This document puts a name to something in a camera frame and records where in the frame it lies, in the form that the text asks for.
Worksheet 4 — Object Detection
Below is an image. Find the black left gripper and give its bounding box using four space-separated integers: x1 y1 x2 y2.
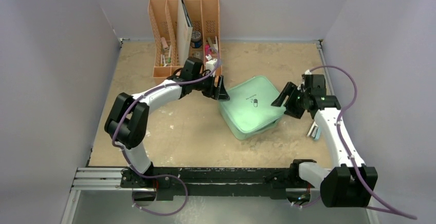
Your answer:
192 72 229 101

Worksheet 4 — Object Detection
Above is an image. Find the mint green case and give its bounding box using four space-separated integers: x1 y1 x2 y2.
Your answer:
219 76 285 140

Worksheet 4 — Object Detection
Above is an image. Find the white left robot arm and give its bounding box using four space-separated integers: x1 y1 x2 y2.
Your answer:
104 57 230 188

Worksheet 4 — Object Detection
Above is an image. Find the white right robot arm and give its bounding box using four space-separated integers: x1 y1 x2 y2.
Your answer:
271 74 378 208

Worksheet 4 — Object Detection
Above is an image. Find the pink item in organizer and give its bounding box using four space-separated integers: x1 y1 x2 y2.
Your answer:
204 44 212 61

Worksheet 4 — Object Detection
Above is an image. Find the grey stapler in organizer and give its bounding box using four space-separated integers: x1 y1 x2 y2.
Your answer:
207 36 219 51

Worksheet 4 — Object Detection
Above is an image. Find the dark round jar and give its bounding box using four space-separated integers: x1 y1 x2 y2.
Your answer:
191 30 203 49

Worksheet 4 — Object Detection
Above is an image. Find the white board in organizer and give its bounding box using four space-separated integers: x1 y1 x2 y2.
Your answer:
176 0 193 66

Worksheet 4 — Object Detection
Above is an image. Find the pink tube in organizer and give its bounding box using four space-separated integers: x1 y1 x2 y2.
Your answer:
160 37 169 50

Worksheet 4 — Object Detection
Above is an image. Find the peach desk organizer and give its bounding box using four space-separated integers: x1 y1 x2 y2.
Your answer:
148 0 221 84

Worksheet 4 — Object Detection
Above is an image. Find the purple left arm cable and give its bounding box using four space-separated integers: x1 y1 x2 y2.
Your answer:
112 47 222 182

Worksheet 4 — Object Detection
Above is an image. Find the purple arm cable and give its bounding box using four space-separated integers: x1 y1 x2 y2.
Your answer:
304 65 418 221
112 47 222 182

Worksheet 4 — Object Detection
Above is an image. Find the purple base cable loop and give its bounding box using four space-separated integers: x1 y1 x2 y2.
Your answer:
131 173 189 216

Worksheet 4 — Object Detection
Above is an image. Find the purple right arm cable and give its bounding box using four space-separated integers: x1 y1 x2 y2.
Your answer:
304 65 418 221

